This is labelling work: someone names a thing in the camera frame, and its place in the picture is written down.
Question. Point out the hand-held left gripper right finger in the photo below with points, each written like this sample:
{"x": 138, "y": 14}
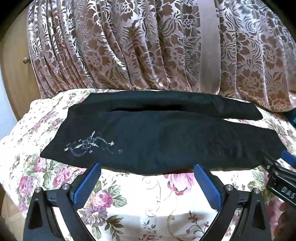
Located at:
{"x": 208, "y": 184}

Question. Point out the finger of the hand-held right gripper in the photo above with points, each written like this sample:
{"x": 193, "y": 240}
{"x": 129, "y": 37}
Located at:
{"x": 288, "y": 157}
{"x": 268, "y": 160}

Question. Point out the brown floral patterned curtain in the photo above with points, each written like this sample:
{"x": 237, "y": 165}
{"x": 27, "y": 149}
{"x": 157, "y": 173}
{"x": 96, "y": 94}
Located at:
{"x": 115, "y": 46}

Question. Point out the black pants with white embroidery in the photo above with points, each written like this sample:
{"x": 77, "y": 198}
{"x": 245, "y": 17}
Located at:
{"x": 148, "y": 136}

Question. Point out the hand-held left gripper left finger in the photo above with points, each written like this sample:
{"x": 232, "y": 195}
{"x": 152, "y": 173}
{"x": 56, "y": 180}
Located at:
{"x": 87, "y": 184}

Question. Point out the floral bedspread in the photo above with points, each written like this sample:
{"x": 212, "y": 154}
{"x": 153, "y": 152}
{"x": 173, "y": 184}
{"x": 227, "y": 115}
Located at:
{"x": 157, "y": 208}

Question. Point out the blue object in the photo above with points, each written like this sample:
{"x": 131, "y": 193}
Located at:
{"x": 291, "y": 117}

